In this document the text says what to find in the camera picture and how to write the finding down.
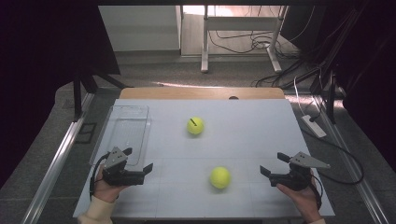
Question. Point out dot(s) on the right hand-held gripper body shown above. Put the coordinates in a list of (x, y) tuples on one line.
[(294, 179)]

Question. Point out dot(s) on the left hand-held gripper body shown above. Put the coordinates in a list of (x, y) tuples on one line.
[(120, 177)]

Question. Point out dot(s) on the clear plastic tray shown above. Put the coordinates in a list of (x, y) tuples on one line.
[(127, 130)]

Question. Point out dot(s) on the yellow tennis ball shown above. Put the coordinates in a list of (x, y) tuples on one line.
[(220, 178), (196, 127)]

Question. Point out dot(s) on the person's left hand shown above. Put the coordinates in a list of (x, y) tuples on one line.
[(106, 191)]

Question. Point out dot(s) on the person's right hand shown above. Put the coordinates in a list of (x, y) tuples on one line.
[(303, 200)]

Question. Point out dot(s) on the white power strip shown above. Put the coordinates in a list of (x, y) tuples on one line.
[(313, 126)]

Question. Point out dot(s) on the dark floor grate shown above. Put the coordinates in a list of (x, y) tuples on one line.
[(86, 133)]

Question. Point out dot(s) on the black metal stand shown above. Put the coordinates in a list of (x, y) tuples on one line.
[(330, 93), (77, 96)]

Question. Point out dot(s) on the white panel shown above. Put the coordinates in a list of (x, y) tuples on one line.
[(140, 28)]

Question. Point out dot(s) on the dark curtain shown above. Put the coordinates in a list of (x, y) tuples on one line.
[(40, 62), (370, 62)]

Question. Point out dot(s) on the aluminium rail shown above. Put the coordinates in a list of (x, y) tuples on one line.
[(351, 165), (56, 165)]

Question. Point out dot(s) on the white desk frame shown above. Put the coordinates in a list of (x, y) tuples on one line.
[(239, 23)]

